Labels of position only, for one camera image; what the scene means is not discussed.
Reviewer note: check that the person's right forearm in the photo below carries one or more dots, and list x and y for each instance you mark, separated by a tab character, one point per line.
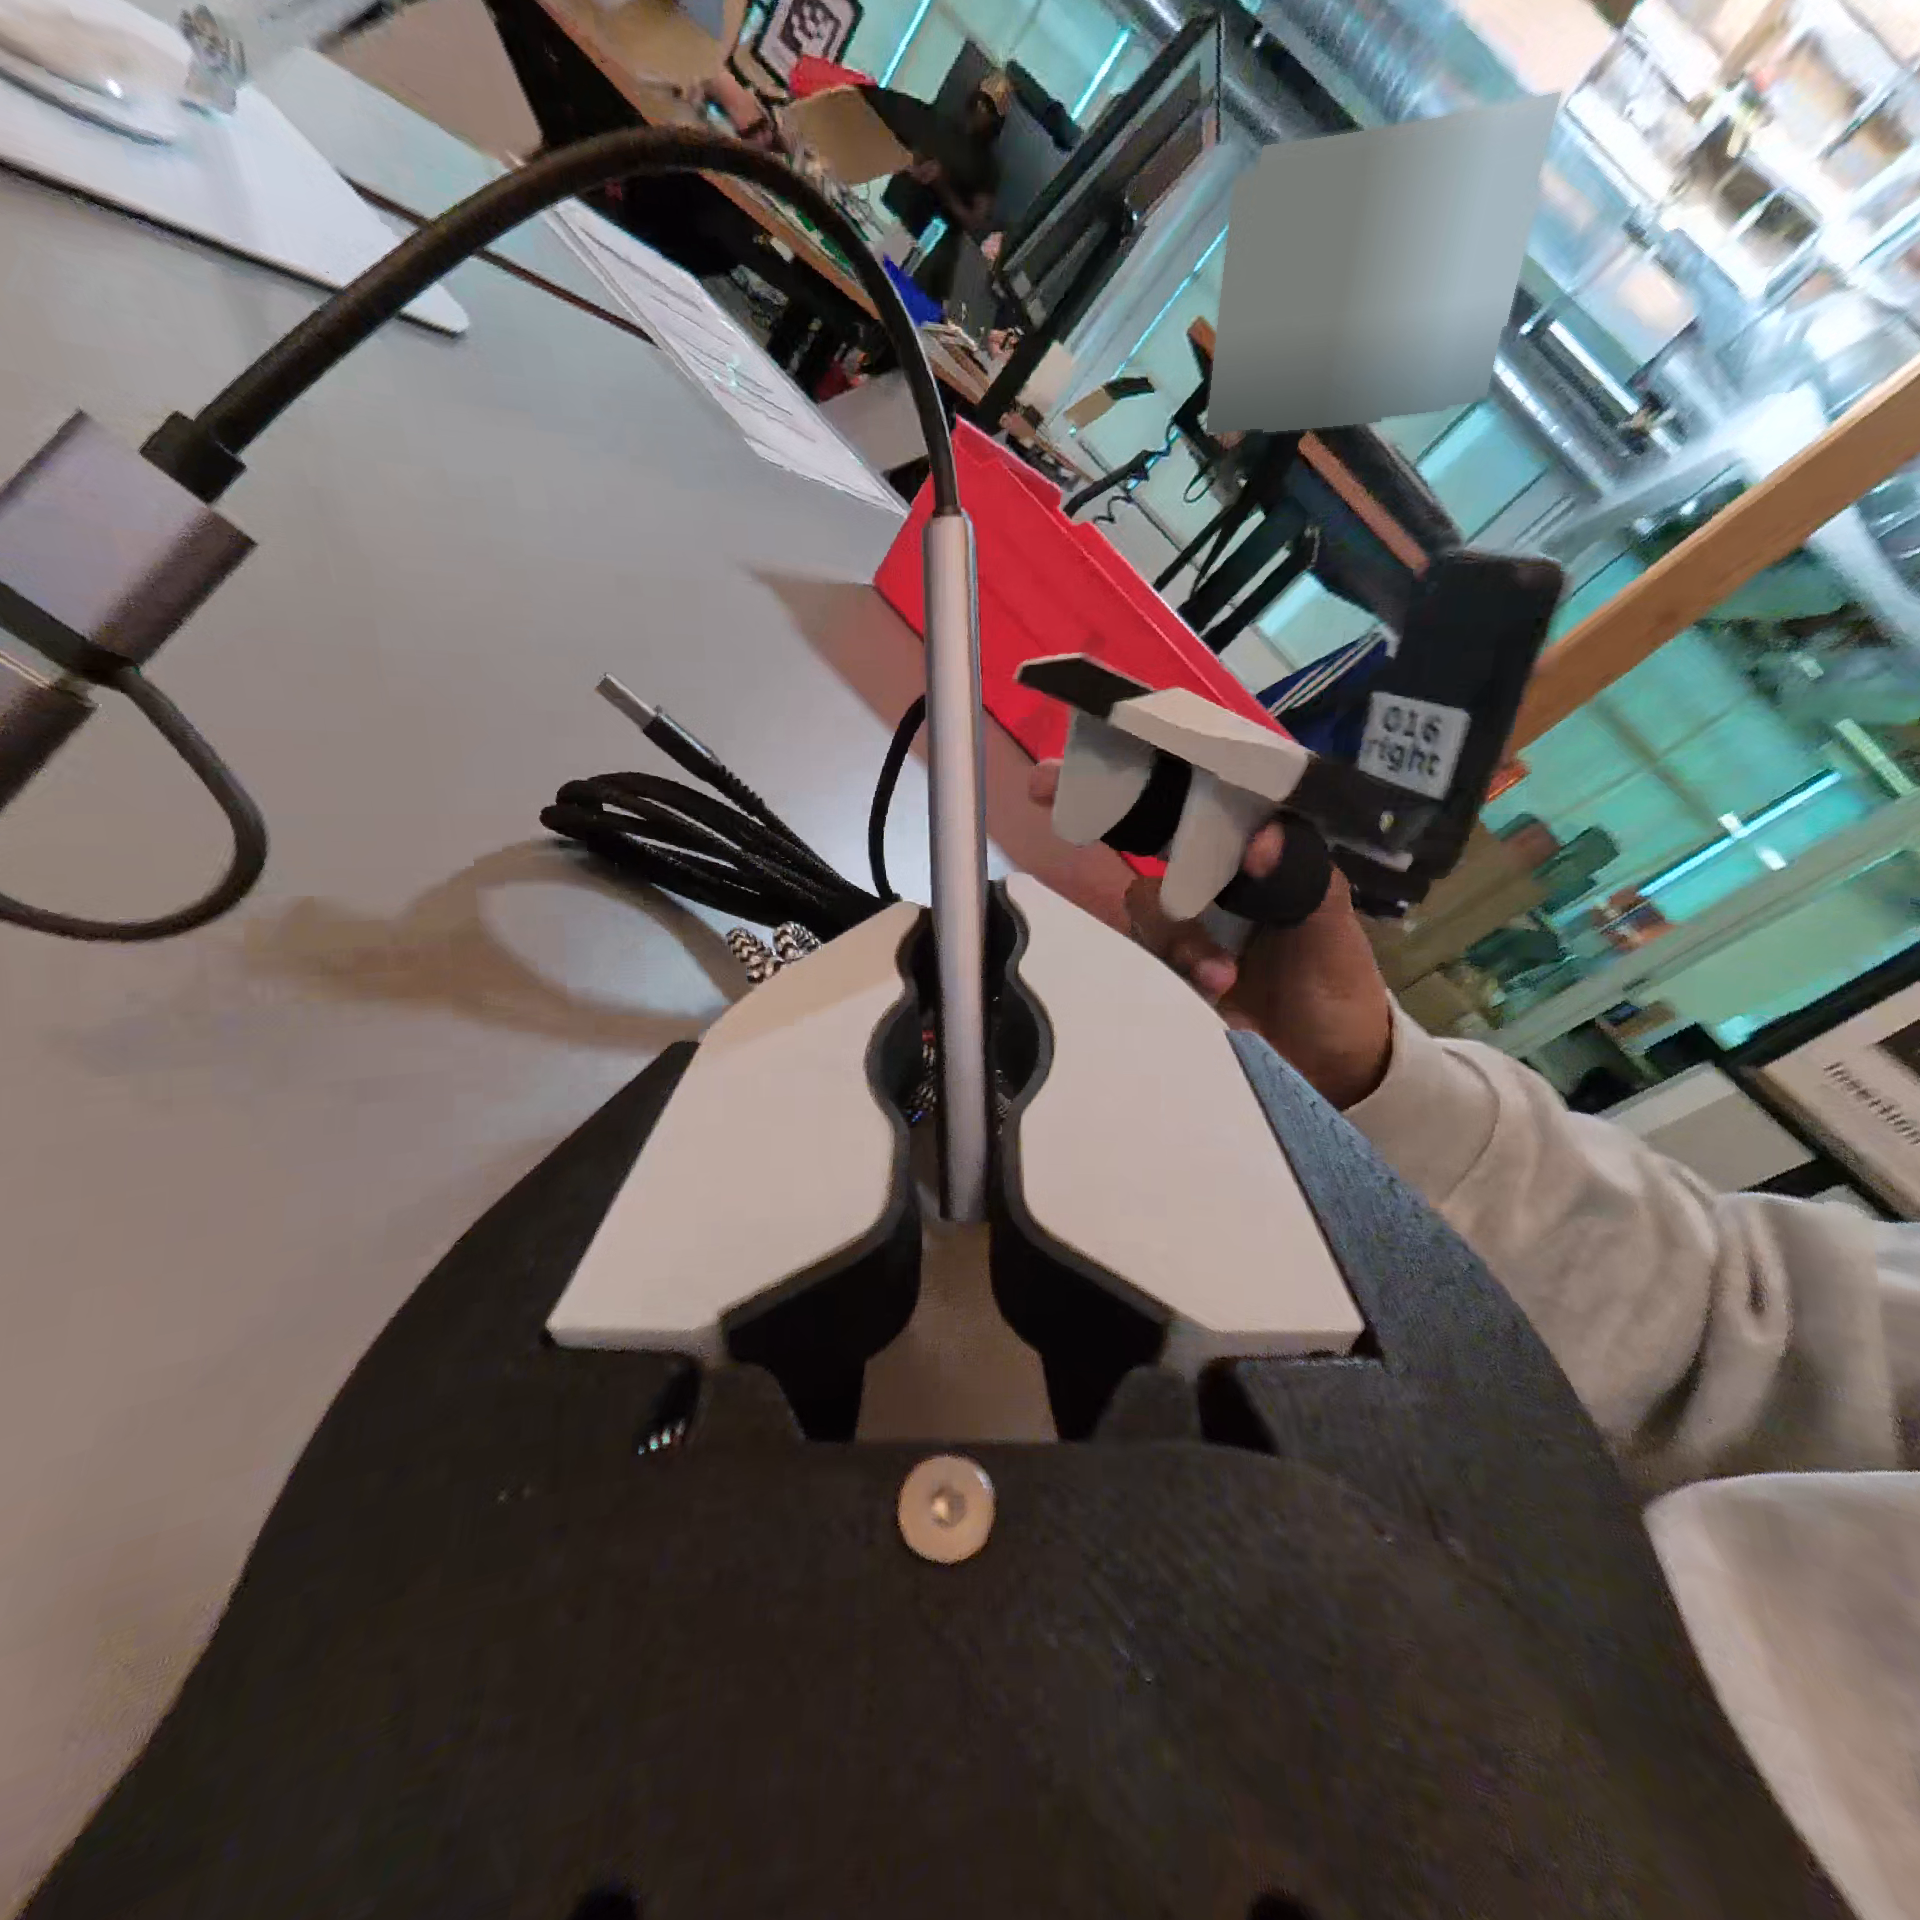
1651	1277

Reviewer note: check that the black computer monitor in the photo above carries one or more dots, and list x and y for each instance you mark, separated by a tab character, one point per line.
1110	195

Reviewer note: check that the wooden beam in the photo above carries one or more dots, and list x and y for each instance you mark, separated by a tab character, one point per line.
1725	557

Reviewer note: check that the white computer mouse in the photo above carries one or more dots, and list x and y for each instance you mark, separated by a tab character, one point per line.
90	83

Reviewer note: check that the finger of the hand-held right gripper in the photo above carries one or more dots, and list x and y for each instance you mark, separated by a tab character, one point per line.
1184	740

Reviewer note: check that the person's grey sweatshirt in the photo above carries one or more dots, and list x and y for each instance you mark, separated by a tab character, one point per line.
1829	1680

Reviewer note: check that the printed tag marker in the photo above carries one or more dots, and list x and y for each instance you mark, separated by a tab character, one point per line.
803	34

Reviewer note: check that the grey usb adapter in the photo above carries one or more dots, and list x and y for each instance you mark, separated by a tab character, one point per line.
106	547

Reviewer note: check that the person's right hand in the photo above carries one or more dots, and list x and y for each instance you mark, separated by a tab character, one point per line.
1307	990

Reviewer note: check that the white paper sheet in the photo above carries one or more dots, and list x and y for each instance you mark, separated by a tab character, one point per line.
720	359

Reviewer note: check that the white printed sign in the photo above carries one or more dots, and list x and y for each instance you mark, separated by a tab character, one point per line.
1853	1118

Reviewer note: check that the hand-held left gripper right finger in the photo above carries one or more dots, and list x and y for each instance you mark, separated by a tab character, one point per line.
1171	1156

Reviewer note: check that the red plastic bin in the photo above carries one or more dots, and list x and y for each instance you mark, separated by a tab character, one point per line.
1051	599

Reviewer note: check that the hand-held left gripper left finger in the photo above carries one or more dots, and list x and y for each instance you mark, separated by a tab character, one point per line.
735	1171

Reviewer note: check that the white desk pad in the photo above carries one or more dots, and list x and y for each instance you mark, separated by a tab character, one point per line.
255	195

